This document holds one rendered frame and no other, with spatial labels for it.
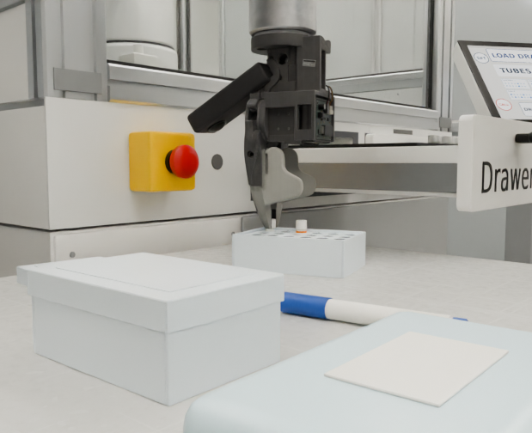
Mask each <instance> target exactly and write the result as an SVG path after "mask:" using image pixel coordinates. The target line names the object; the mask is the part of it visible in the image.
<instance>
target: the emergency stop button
mask: <svg viewBox="0 0 532 433"><path fill-rule="evenodd" d="M169 164H170V167H171V170H172V172H173V173H174V174H175V175H176V176H177V177H179V178H181V179H189V178H191V177H193V176H194V175H195V174H196V172H197V170H198V167H199V157H198V154H197V152H196V150H195V149H194V148H193V147H192V146H190V145H179V146H177V147H176V148H175V149H174V150H173V151H172V153H171V155H170V159H169Z"/></svg>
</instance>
